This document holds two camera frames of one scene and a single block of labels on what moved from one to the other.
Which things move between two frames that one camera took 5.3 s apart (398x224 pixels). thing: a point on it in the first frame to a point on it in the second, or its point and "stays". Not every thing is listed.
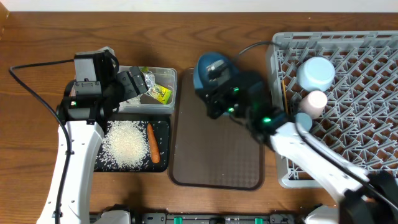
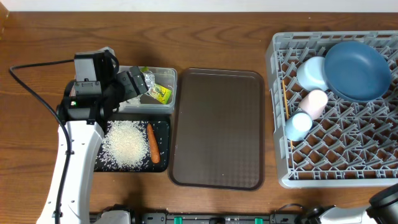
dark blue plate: x=201 y=77 to x=355 y=71
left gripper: x=125 y=78 stays
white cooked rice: x=125 y=145 stays
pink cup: x=313 y=103 stays
